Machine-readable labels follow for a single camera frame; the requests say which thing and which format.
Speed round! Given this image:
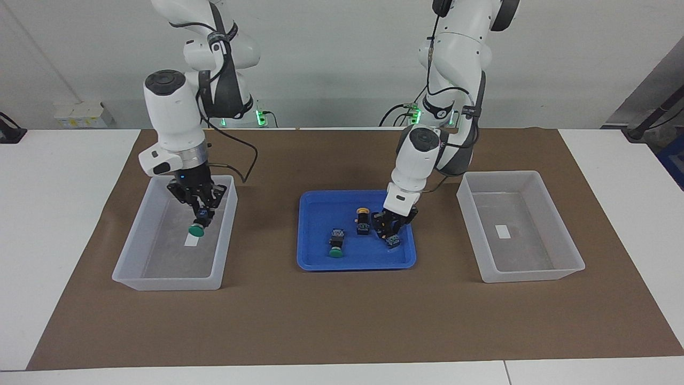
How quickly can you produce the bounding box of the translucent white plastic box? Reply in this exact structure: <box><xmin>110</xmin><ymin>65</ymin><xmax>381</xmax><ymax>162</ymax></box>
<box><xmin>112</xmin><ymin>175</ymin><xmax>238</xmax><ymax>291</ymax></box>
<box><xmin>456</xmin><ymin>171</ymin><xmax>586</xmax><ymax>283</ymax></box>

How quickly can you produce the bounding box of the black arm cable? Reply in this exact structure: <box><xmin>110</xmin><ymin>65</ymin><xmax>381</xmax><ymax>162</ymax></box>
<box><xmin>426</xmin><ymin>11</ymin><xmax>484</xmax><ymax>177</ymax></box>
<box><xmin>197</xmin><ymin>0</ymin><xmax>260</xmax><ymax>185</ymax></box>

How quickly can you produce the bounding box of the blue plastic tray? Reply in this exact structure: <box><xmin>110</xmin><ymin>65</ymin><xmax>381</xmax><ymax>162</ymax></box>
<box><xmin>297</xmin><ymin>190</ymin><xmax>417</xmax><ymax>272</ymax></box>

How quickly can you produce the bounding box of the black base cable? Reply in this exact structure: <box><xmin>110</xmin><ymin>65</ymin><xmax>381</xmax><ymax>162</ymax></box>
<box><xmin>379</xmin><ymin>103</ymin><xmax>423</xmax><ymax>127</ymax></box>

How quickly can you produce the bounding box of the white wall socket box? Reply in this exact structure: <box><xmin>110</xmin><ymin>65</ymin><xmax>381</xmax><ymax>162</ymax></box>
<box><xmin>53</xmin><ymin>102</ymin><xmax>114</xmax><ymax>129</ymax></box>

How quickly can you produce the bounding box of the black desk object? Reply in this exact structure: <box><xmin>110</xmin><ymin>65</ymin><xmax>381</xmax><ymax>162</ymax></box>
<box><xmin>0</xmin><ymin>112</ymin><xmax>27</xmax><ymax>144</ymax></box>

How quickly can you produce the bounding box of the brown table mat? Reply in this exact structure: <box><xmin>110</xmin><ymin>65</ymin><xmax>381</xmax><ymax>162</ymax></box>
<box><xmin>27</xmin><ymin>127</ymin><xmax>684</xmax><ymax>371</ymax></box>

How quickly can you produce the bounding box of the black stand pole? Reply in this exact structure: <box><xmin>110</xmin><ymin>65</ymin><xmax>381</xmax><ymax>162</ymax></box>
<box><xmin>623</xmin><ymin>99</ymin><xmax>684</xmax><ymax>142</ymax></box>

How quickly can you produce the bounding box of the blue crate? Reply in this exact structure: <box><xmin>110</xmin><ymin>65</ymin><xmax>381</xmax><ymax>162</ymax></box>
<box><xmin>657</xmin><ymin>134</ymin><xmax>684</xmax><ymax>188</ymax></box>

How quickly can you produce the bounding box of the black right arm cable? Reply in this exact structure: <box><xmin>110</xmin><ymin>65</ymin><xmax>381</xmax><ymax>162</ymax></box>
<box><xmin>197</xmin><ymin>0</ymin><xmax>260</xmax><ymax>185</ymax></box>

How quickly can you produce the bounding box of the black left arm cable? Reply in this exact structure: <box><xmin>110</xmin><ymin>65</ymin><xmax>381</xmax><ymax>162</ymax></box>
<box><xmin>426</xmin><ymin>11</ymin><xmax>484</xmax><ymax>177</ymax></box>

